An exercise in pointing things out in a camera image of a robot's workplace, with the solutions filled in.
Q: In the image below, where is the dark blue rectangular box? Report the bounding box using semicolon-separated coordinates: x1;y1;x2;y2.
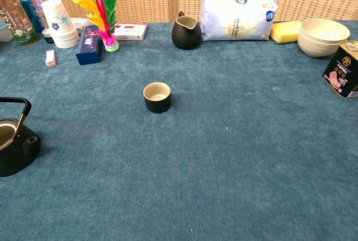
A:
76;25;103;66

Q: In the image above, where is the blue plastic bottle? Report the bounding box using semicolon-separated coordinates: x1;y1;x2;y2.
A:
13;0;45;34

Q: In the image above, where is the black luncheon meat tin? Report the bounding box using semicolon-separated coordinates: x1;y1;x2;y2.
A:
321;40;358;100

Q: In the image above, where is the black cast iron teapot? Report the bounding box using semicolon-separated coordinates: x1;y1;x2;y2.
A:
0;97;42;178

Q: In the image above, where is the black ceramic pitcher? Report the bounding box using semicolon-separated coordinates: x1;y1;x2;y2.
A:
171;11;203;51

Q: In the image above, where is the white plastic rice bag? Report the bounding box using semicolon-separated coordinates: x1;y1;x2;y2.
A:
200;0;279;42

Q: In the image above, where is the colourful feather shuttlecock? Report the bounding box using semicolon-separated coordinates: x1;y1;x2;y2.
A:
67;0;122;54

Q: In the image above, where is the white floral paper cup stack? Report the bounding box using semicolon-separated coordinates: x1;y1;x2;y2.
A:
41;0;81;49

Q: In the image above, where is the cream bowl stack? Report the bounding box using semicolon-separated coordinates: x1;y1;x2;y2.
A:
297;18;351;58

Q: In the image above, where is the teal blue tablecloth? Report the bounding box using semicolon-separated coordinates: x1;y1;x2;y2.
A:
0;20;358;241

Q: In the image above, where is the small black white jar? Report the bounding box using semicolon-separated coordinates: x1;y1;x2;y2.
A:
41;28;55;45

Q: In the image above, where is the green label tea bottle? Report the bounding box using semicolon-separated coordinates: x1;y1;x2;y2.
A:
0;0;40;46

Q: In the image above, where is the small white pink eraser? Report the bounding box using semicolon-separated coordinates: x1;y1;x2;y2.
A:
45;50;57;68

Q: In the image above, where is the white red flat box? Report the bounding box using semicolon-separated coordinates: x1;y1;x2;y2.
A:
112;22;148;41

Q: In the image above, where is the black ceramic teacup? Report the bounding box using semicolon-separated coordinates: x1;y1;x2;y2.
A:
143;82;172;114

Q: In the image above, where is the yellow green sponge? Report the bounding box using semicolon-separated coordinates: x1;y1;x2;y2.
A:
270;20;303;45

